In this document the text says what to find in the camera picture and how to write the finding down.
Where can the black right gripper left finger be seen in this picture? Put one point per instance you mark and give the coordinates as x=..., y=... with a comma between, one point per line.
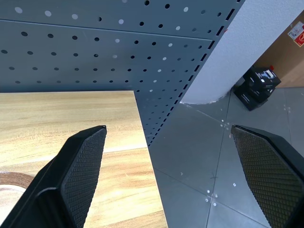
x=71, y=180

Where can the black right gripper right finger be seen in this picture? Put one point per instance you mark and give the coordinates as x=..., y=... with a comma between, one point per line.
x=268, y=166

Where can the grey pegboard panel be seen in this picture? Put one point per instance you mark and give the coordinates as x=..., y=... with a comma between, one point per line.
x=114, y=54

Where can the brown packing tape roll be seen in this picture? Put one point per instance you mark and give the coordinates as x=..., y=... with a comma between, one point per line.
x=14, y=180

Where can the black printed box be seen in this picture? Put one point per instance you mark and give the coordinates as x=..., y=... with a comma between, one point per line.
x=257, y=89

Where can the brown cardboard box with labels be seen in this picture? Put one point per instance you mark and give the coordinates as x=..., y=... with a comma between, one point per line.
x=285, y=54

